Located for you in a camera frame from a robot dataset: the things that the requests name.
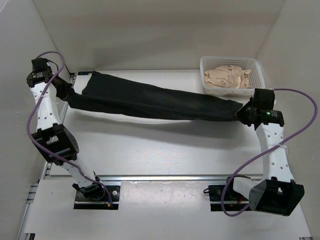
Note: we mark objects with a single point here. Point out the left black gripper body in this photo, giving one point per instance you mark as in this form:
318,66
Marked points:
62,88

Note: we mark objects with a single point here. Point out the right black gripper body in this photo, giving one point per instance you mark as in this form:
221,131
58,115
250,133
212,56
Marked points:
244,114

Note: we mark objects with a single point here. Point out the black trousers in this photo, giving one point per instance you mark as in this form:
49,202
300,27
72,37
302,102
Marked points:
109,94

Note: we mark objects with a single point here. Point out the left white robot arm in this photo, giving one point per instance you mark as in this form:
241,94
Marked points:
55,143

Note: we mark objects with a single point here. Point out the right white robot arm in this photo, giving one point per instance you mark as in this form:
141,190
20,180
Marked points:
277,192

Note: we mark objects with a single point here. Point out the beige trousers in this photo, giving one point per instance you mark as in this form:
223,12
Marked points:
228,77

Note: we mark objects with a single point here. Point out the white plastic basket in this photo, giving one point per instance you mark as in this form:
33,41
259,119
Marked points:
211,62

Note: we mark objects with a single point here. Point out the left aluminium frame rail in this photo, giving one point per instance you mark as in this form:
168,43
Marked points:
62,110

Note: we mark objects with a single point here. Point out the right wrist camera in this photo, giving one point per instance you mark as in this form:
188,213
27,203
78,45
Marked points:
263,99

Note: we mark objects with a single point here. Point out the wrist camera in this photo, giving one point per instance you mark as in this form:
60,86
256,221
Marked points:
263,99
40,65

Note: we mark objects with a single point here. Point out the black corner bracket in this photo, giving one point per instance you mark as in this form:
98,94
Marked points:
84,73

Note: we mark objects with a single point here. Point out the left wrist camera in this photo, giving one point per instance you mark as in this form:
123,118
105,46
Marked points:
40,65

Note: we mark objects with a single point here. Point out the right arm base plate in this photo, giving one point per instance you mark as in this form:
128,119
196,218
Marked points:
233,201

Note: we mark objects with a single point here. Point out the front aluminium rail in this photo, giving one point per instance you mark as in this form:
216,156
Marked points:
168,177

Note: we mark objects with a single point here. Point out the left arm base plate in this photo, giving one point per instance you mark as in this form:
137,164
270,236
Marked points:
112,197

